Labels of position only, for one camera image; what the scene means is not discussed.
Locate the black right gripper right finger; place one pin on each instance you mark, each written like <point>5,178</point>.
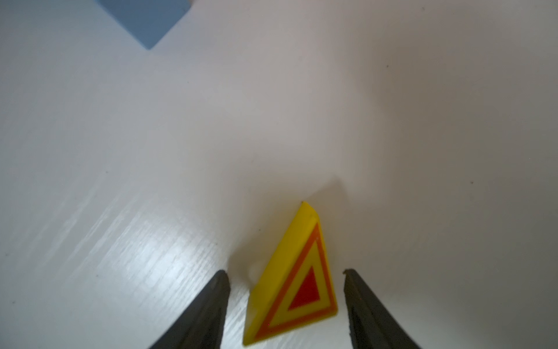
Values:
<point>371,324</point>

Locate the light blue cube block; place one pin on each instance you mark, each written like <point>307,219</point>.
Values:
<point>148,21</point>

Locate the yellow triangle block red pattern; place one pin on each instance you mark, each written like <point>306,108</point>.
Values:
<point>296,287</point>

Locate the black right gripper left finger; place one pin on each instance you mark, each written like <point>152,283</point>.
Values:
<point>202,323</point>

